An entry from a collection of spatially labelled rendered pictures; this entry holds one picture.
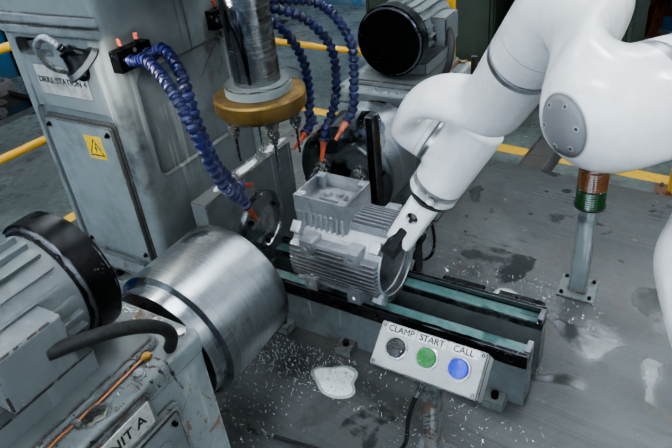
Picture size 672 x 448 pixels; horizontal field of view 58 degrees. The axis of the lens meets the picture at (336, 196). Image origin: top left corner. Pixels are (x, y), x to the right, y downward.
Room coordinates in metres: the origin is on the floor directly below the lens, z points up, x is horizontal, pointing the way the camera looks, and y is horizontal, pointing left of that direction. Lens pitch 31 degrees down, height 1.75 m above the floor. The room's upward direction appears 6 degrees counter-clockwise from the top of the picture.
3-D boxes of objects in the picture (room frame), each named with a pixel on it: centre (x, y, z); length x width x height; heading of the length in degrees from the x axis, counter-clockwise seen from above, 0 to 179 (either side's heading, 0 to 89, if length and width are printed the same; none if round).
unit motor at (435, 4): (1.60, -0.29, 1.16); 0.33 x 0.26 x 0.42; 147
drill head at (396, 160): (1.37, -0.09, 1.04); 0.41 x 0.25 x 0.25; 147
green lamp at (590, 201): (1.04, -0.52, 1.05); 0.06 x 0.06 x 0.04
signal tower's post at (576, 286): (1.04, -0.52, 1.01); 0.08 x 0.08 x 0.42; 57
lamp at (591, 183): (1.04, -0.52, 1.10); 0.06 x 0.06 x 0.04
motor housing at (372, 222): (1.01, -0.03, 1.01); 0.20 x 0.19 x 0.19; 55
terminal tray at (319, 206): (1.03, 0.01, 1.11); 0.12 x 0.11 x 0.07; 55
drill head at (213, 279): (0.79, 0.29, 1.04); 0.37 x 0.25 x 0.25; 147
